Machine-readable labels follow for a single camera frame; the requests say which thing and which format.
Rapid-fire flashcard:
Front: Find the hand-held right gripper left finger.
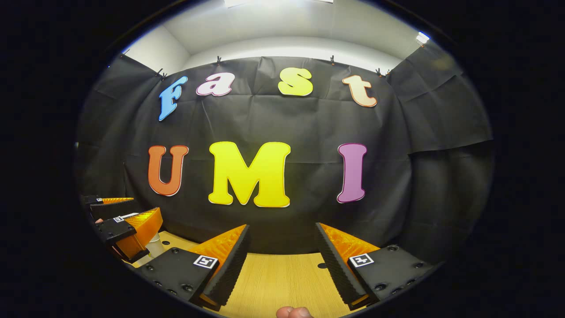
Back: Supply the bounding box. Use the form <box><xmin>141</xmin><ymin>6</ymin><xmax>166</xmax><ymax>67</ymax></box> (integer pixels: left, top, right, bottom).
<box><xmin>135</xmin><ymin>224</ymin><xmax>251</xmax><ymax>311</ymax></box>

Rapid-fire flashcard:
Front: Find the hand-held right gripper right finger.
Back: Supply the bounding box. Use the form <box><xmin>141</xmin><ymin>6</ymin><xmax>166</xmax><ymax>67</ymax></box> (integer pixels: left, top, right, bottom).
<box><xmin>315</xmin><ymin>222</ymin><xmax>442</xmax><ymax>310</ymax></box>

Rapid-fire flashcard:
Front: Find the black backdrop cloth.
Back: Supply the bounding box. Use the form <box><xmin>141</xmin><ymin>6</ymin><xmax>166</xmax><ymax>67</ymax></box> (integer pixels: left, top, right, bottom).
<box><xmin>75</xmin><ymin>42</ymin><xmax>494</xmax><ymax>257</ymax></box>

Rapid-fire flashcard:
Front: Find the white desktop garbage bin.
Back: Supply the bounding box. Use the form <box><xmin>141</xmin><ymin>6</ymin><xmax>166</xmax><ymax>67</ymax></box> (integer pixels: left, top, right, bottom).
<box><xmin>145</xmin><ymin>233</ymin><xmax>162</xmax><ymax>258</ymax></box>

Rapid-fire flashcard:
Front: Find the wooden desktop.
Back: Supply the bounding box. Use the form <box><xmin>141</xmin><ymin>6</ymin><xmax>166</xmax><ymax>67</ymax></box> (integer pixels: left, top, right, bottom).
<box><xmin>128</xmin><ymin>231</ymin><xmax>380</xmax><ymax>318</ymax></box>

